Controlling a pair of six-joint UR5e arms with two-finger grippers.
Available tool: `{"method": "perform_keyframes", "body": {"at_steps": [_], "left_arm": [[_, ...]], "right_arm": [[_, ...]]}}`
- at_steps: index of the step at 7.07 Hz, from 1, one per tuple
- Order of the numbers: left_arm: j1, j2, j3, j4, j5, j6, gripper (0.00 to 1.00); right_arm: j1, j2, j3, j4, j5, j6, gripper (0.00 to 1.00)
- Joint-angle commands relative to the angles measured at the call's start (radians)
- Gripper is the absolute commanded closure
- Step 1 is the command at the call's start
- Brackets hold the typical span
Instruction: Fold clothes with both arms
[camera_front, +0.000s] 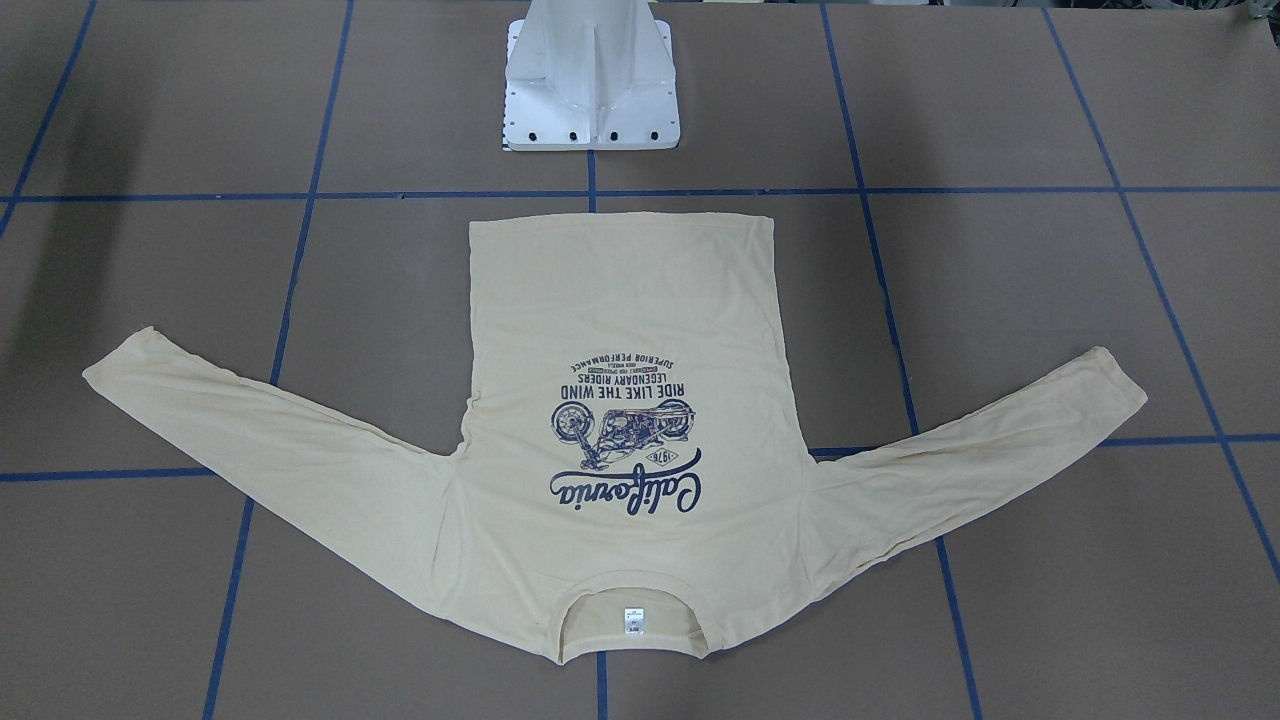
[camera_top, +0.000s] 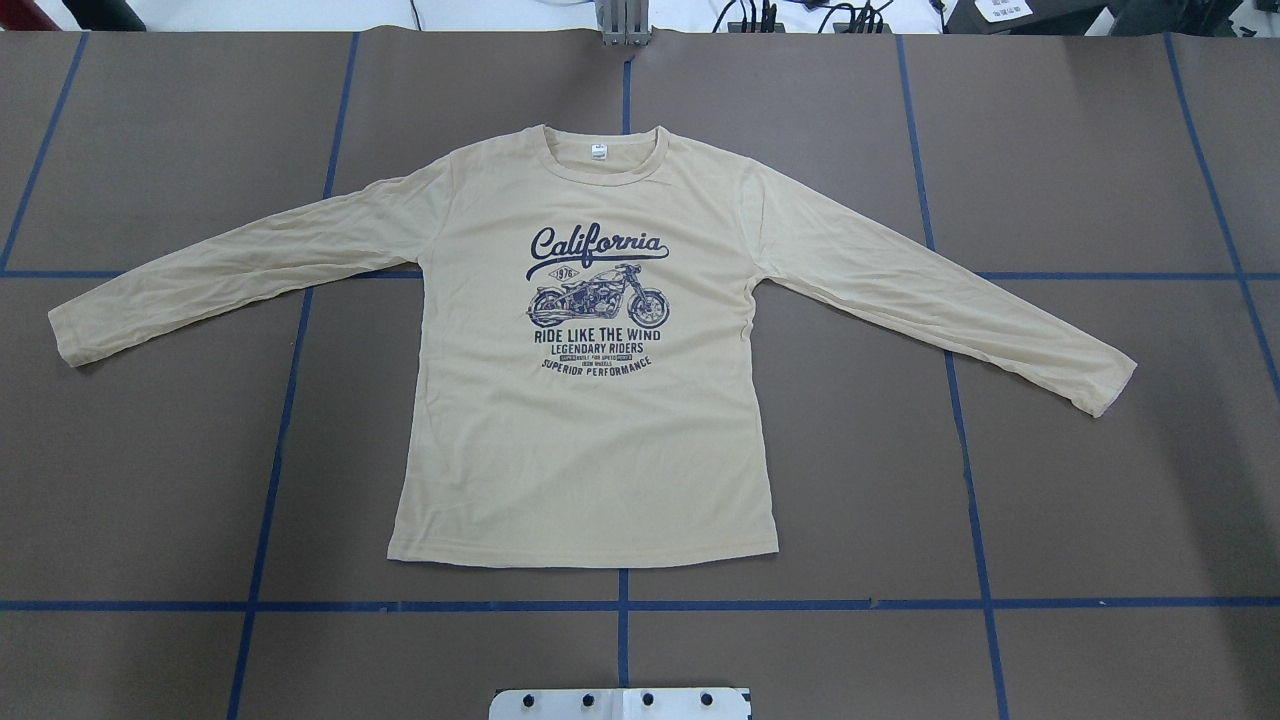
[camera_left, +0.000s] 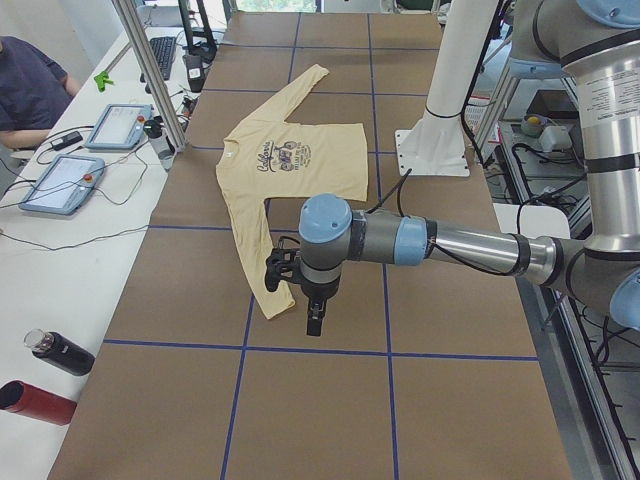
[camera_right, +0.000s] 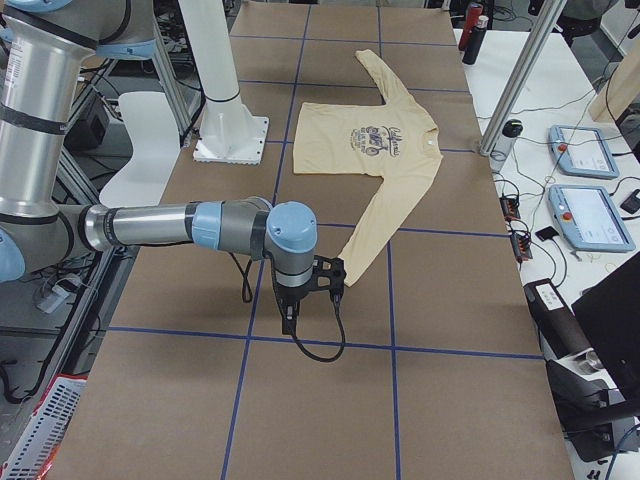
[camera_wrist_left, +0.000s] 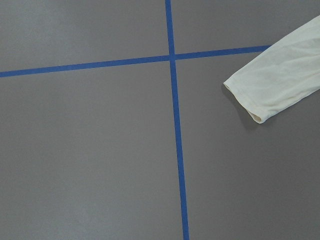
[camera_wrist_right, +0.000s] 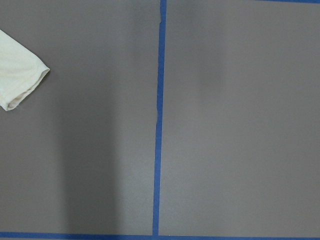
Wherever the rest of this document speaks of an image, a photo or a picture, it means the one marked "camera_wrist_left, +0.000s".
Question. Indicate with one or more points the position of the cream long-sleeve printed shirt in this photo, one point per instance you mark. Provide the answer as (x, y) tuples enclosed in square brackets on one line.
[(280, 76)]

